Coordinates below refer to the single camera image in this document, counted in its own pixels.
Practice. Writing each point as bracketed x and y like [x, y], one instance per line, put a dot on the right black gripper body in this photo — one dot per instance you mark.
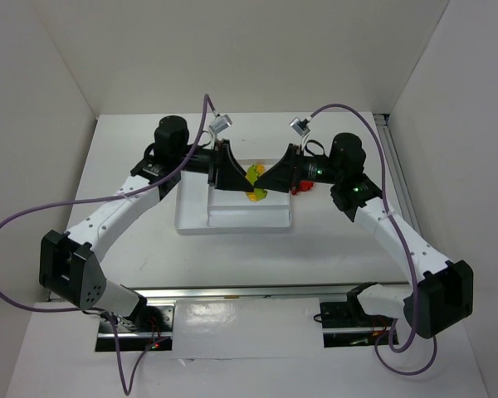
[295, 167]

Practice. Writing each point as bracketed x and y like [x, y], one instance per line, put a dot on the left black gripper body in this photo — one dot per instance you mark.
[212, 167]

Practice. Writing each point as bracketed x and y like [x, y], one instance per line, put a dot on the red lego piece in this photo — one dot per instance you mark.
[302, 186]

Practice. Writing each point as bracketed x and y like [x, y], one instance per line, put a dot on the green yellow lego stack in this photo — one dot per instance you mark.
[254, 172]

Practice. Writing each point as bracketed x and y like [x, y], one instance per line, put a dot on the yellow long lego brick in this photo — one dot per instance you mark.
[257, 194]

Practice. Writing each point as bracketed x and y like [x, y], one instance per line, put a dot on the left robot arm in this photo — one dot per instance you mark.
[70, 261]

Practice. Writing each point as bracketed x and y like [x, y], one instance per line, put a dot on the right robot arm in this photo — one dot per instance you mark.
[440, 291]

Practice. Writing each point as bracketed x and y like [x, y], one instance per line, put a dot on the white divided tray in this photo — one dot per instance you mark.
[203, 210]

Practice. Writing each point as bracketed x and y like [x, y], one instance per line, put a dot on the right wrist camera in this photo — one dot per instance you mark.
[301, 126]

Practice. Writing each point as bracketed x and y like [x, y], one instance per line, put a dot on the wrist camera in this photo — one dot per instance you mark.
[219, 124]
[301, 126]

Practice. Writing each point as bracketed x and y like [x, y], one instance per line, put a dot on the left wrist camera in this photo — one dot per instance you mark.
[219, 124]

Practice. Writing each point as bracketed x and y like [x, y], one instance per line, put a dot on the aluminium side rail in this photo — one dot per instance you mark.
[396, 171]

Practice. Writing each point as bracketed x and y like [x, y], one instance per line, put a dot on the aluminium front rail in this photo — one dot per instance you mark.
[165, 294]

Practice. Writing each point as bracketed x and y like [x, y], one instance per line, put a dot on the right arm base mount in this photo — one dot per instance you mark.
[342, 327]

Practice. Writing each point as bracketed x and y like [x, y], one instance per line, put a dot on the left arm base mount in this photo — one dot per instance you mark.
[155, 328]

